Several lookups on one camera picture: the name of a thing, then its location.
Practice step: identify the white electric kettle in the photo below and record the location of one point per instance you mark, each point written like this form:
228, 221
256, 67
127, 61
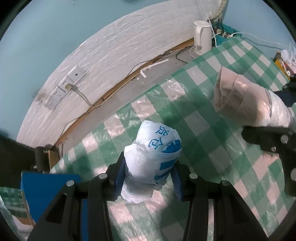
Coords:
201, 34

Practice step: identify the green checked tablecloth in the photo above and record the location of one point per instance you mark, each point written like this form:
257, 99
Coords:
208, 143

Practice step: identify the white blue-printed plastic bag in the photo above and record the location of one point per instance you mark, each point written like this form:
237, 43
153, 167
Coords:
150, 157

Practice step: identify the white paper strip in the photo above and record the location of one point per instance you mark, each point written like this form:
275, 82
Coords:
150, 67

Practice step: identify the green plastic basket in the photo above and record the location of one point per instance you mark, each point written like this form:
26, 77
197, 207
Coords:
232, 30

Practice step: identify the white plastic packet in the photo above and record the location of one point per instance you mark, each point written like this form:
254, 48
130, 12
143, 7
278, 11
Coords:
289, 54

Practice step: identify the translucent pink plastic bag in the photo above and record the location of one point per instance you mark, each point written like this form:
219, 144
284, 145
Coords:
249, 99

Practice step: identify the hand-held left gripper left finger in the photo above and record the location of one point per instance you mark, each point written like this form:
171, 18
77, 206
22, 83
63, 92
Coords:
119, 179

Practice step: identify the dark furniture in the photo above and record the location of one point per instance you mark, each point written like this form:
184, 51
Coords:
13, 157

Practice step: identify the blue cardboard box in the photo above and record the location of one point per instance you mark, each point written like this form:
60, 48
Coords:
41, 190

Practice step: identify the white wall socket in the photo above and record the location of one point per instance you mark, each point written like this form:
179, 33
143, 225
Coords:
59, 90
70, 80
77, 73
51, 100

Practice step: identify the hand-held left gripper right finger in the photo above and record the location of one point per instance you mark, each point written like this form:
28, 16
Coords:
177, 184

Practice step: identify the yellow box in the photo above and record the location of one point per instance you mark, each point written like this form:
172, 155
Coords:
281, 63

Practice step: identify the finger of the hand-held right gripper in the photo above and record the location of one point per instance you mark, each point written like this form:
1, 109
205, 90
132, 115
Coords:
286, 98
266, 136

